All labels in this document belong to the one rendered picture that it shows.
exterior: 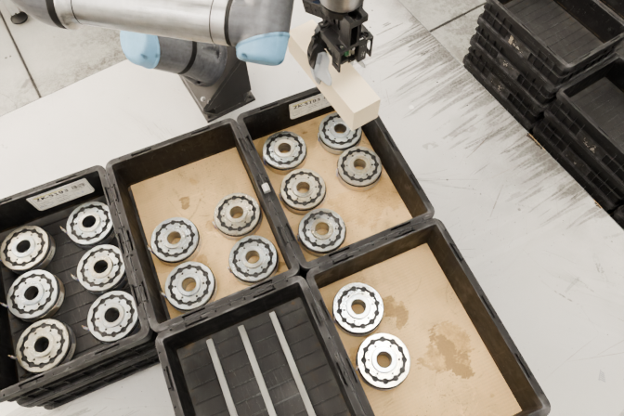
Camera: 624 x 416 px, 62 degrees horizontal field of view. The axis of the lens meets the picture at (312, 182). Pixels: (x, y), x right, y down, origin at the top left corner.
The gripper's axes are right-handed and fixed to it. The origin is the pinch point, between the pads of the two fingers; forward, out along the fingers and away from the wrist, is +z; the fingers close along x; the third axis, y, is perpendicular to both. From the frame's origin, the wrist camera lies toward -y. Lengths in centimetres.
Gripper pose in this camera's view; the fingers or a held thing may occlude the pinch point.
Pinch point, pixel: (331, 69)
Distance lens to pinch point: 106.3
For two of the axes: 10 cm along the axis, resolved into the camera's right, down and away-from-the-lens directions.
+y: 5.3, 7.5, -3.9
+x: 8.5, -4.8, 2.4
